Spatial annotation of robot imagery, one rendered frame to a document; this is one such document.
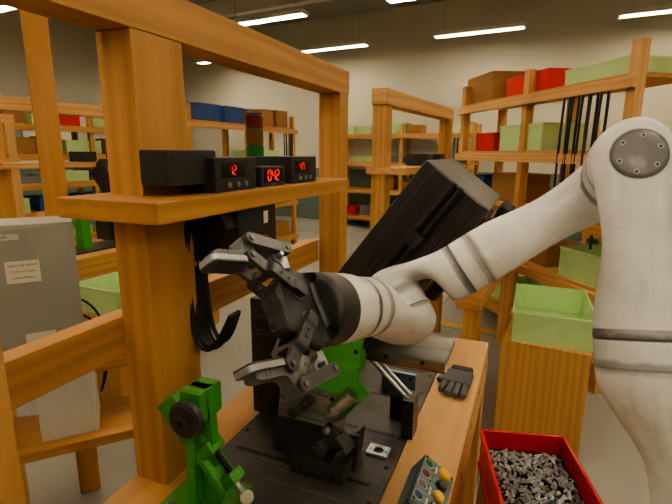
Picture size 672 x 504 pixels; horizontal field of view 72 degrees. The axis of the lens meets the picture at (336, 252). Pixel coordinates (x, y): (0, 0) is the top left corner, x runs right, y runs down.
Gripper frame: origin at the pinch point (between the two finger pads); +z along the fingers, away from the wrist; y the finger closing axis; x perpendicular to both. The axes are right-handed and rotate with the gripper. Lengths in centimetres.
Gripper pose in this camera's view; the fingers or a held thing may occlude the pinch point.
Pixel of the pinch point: (227, 315)
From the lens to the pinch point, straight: 37.2
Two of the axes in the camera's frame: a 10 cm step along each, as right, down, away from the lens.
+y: 3.8, 8.7, -3.2
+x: -7.5, 4.9, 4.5
